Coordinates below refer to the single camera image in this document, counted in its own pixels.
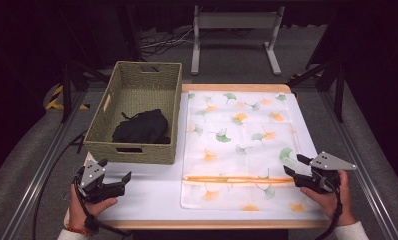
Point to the white leaf print bag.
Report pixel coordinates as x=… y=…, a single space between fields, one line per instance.
x=240 y=133

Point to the yellow black floor tape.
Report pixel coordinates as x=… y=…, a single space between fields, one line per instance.
x=53 y=100

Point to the person's right hand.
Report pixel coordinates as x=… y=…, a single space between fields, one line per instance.
x=337 y=203

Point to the person's left hand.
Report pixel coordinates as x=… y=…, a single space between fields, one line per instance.
x=87 y=213

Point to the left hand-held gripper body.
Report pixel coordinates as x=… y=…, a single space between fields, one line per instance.
x=93 y=176

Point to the aluminium floor rail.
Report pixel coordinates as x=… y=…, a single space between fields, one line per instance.
x=37 y=180
x=363 y=166

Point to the white table mat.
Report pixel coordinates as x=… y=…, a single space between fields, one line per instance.
x=153 y=196

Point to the green woven basket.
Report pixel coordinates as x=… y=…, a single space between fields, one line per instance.
x=137 y=100

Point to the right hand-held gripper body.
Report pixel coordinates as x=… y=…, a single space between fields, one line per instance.
x=323 y=176

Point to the grey metal stand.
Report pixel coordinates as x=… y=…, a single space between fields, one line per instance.
x=237 y=20

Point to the black cloth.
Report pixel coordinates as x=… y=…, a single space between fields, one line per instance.
x=143 y=128

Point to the black tripod stand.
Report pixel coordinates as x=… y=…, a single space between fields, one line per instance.
x=338 y=90
x=67 y=90

